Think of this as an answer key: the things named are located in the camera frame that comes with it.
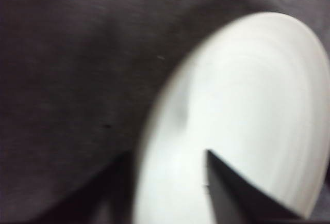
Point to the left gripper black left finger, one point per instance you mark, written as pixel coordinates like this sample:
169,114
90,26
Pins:
103,180

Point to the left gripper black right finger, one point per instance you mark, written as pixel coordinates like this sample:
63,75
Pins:
232,195

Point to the white round plate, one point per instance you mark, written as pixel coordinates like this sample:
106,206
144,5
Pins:
245,92

